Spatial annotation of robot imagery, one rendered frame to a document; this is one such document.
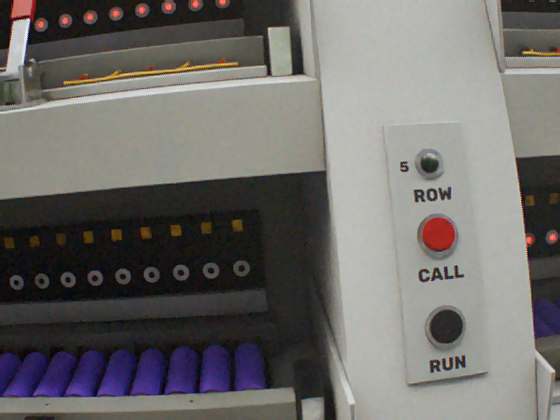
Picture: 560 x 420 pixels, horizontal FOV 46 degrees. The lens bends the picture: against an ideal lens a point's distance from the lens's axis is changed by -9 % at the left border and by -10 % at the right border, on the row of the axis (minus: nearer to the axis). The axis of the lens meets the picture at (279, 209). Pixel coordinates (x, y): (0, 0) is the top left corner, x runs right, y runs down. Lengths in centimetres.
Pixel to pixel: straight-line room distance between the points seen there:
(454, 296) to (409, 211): 5
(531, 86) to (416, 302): 13
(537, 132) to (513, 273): 8
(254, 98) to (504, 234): 14
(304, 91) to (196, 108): 5
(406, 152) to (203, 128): 10
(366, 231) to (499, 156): 8
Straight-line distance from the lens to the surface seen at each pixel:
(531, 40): 46
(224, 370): 43
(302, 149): 35
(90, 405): 39
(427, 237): 33
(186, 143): 35
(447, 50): 36
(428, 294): 33
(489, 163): 35
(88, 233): 49
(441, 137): 35
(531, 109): 38
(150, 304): 50
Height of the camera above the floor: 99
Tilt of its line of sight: 9 degrees up
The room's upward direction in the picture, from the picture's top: 5 degrees counter-clockwise
